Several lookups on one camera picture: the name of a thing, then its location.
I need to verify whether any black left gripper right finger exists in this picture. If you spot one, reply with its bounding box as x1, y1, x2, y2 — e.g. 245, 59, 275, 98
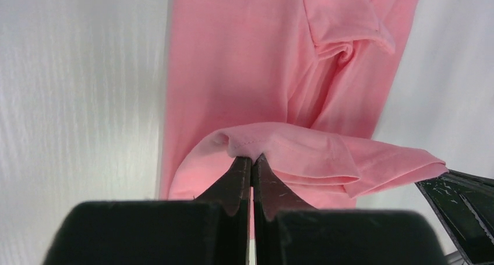
252, 156, 447, 264

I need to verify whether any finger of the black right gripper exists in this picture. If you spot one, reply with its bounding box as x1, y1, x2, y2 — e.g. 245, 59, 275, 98
415, 169, 493, 264

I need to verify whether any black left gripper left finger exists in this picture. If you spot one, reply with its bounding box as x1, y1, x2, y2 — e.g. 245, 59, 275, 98
44, 157, 252, 264

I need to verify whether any pink t shirt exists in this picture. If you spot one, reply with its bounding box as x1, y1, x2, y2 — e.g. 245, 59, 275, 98
160, 0, 447, 209

